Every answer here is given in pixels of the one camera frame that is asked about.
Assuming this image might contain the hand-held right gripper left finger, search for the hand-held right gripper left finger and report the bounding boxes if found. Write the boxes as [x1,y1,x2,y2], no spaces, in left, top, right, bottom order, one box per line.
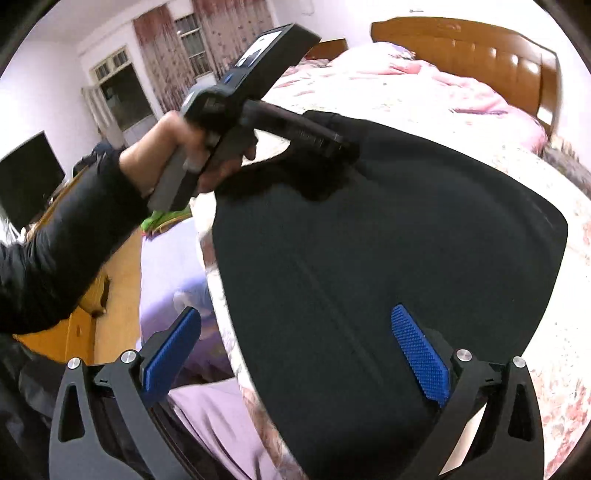
[48,306,202,480]

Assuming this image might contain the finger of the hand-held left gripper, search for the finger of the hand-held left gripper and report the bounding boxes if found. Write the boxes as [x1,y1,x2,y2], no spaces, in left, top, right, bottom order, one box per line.
[245,99,358,162]

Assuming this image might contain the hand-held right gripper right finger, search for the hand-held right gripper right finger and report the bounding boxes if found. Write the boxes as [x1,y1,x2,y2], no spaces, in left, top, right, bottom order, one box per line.
[390,304,543,480]

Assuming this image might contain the black pants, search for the black pants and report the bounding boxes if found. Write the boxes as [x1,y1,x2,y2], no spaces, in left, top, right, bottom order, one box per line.
[211,110,568,480]

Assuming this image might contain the person's left forearm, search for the person's left forearm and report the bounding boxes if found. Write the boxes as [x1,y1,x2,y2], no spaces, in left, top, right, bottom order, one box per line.
[0,148,151,335]

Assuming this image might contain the person's left hand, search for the person's left hand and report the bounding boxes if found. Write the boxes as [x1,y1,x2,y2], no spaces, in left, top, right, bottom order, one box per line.
[119,110,257,197]

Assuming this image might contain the red floral curtain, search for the red floral curtain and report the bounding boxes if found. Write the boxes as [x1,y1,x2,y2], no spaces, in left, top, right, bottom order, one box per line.
[191,0,275,81]
[133,11,195,112]

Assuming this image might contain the barred window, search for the barred window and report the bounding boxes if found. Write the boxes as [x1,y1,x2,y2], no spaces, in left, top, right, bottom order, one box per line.
[174,13,209,77]

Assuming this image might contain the purple cloth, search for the purple cloth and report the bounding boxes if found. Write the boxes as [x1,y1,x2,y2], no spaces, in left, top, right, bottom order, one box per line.
[139,217,259,480]

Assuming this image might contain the green printed cloth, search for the green printed cloth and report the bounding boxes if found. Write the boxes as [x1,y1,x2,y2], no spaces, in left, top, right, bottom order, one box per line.
[141,205,192,236]

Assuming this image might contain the white framed glass door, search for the white framed glass door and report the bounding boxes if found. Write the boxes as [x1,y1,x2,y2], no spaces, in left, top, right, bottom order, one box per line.
[82,45,155,148]

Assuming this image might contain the floral bed sheet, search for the floral bed sheet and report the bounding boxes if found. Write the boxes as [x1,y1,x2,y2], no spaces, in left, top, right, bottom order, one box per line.
[191,60,591,480]

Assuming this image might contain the pink blanket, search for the pink blanket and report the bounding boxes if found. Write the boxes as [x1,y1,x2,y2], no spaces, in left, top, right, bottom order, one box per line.
[305,41,548,153]

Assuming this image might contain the wooden headboard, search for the wooden headboard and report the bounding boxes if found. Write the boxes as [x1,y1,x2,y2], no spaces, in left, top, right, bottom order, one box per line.
[370,17,560,134]

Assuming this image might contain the black monitor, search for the black monitor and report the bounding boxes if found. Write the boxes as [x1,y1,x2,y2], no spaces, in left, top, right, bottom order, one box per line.
[0,130,66,229]

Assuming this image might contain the grey patterned pillow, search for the grey patterned pillow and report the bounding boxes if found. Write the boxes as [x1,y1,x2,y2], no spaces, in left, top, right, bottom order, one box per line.
[542,136,591,199]

